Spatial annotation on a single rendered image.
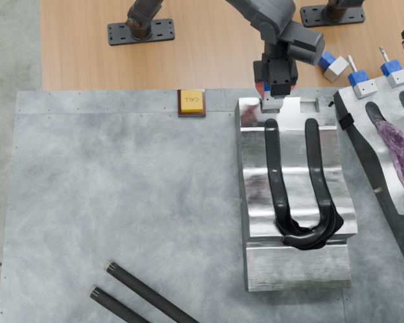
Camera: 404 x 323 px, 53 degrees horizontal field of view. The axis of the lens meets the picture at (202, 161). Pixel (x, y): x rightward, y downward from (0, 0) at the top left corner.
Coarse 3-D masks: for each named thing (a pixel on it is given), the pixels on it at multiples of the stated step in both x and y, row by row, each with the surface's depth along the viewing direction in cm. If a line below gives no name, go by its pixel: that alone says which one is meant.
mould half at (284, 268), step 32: (256, 128) 108; (288, 128) 108; (320, 128) 109; (256, 160) 106; (288, 160) 106; (256, 192) 101; (288, 192) 101; (256, 224) 97; (352, 224) 98; (256, 256) 102; (288, 256) 102; (320, 256) 103; (256, 288) 100; (288, 288) 100; (320, 288) 101
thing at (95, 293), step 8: (96, 288) 102; (88, 296) 102; (96, 296) 101; (104, 296) 101; (104, 304) 100; (112, 304) 100; (120, 304) 100; (112, 312) 100; (120, 312) 99; (128, 312) 99; (128, 320) 98; (136, 320) 98; (144, 320) 98
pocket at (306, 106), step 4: (300, 100) 112; (304, 100) 112; (308, 100) 112; (312, 100) 112; (316, 100) 111; (300, 104) 113; (304, 104) 113; (308, 104) 113; (312, 104) 113; (316, 104) 112; (300, 108) 113; (304, 108) 113; (308, 108) 113; (312, 108) 113; (316, 108) 112; (304, 112) 112; (308, 112) 112; (312, 112) 112
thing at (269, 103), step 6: (264, 84) 105; (264, 90) 105; (264, 96) 104; (270, 96) 104; (264, 102) 103; (270, 102) 103; (276, 102) 103; (282, 102) 103; (264, 108) 107; (270, 108) 108; (276, 108) 108
